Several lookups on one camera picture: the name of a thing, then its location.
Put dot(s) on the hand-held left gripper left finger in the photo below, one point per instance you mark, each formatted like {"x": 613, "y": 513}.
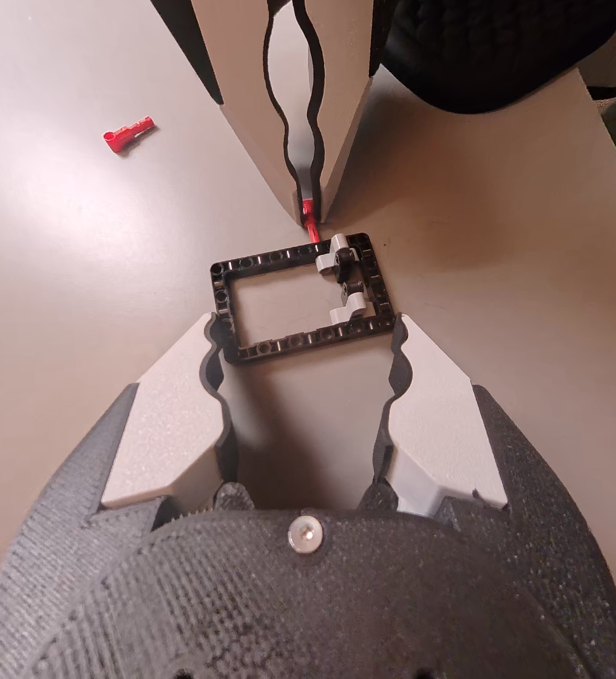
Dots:
{"x": 170, "y": 435}

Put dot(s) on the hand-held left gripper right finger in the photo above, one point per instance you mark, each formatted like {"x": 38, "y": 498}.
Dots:
{"x": 440, "y": 435}

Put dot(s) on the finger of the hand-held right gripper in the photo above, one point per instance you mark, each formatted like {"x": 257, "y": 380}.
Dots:
{"x": 345, "y": 63}
{"x": 239, "y": 63}

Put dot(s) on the black rectangular lego frame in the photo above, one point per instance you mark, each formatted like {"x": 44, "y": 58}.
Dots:
{"x": 225, "y": 307}

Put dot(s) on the grey and black lego assembly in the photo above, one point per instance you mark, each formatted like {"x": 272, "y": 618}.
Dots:
{"x": 347, "y": 310}

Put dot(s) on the red lego axle pin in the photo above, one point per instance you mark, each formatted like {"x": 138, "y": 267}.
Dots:
{"x": 310, "y": 217}

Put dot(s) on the grey lego connector assembly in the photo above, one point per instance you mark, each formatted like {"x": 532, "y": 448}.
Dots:
{"x": 334, "y": 252}

